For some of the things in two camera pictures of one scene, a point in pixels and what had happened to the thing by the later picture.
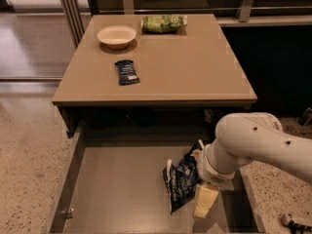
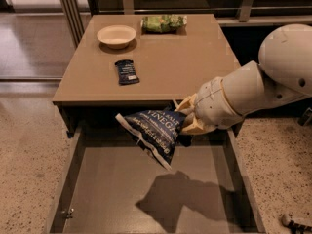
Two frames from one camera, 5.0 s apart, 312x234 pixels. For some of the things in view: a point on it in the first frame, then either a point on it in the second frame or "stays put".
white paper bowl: (116, 36) stays put
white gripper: (208, 174) → (210, 103)
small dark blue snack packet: (126, 72) stays put
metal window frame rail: (75, 25) stays put
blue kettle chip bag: (182, 179) → (160, 130)
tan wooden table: (152, 71) stays put
